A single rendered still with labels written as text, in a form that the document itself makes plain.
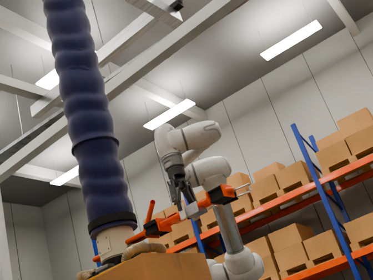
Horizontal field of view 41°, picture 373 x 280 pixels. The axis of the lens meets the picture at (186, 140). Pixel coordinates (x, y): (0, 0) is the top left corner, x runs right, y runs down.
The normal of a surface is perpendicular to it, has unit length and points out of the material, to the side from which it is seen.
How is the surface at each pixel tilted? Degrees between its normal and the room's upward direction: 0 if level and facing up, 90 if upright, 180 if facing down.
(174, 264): 90
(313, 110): 90
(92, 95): 72
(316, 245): 90
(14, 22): 90
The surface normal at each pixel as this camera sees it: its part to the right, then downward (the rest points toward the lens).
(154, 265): 0.73, -0.47
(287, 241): -0.52, -0.23
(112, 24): 0.28, 0.86
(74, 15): 0.29, -0.57
